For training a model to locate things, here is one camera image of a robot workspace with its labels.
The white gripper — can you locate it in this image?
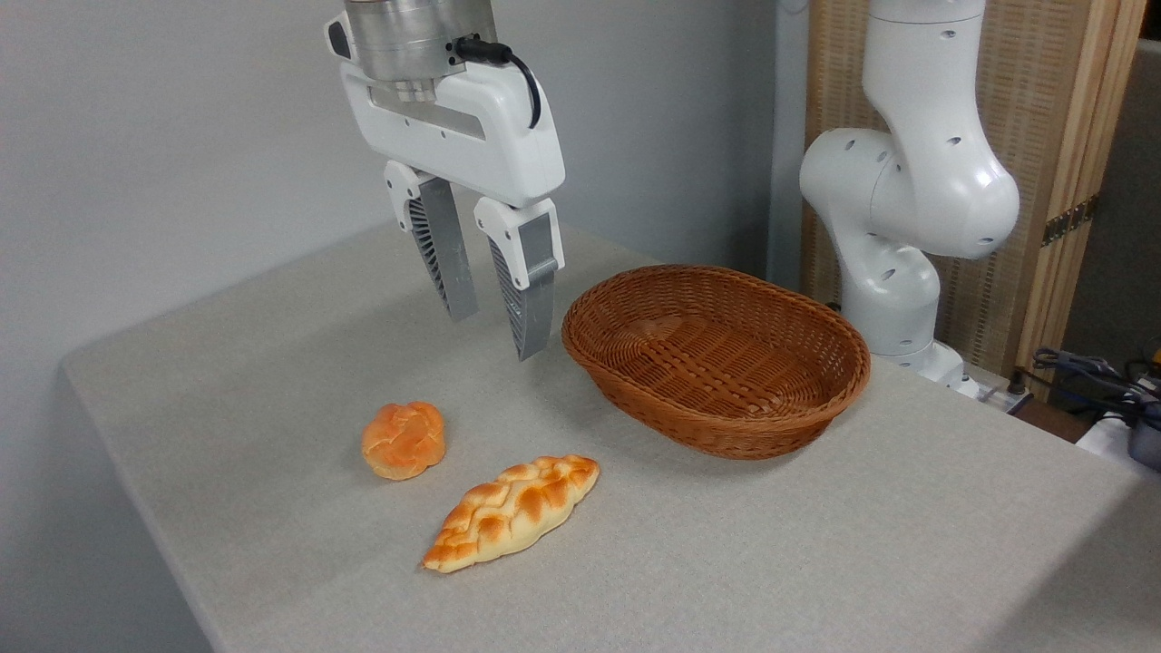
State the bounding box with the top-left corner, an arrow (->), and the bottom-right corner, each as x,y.
327,11 -> 566,363

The round orange bread bun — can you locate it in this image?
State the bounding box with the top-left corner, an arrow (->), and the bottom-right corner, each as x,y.
361,401 -> 447,482

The long braided bread loaf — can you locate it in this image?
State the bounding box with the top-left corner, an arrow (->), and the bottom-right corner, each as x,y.
421,454 -> 601,574

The brown wicker oval basket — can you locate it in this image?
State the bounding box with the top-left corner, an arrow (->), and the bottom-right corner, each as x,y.
561,264 -> 872,461

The grey tablecloth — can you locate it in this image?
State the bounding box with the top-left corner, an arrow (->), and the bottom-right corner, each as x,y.
62,192 -> 1161,653

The brass screen hinge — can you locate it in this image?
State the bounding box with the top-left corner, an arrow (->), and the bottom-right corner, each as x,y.
1041,194 -> 1101,248

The wood and rattan folding screen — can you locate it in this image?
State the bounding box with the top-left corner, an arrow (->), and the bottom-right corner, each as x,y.
803,0 -> 1149,375

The grey plastic device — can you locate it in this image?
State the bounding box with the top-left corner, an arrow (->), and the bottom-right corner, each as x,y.
1127,399 -> 1161,473

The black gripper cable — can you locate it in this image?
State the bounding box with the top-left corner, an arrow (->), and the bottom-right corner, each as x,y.
453,34 -> 543,130

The bundle of dark cables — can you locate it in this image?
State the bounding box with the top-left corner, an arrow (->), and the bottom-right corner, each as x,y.
1020,347 -> 1161,429

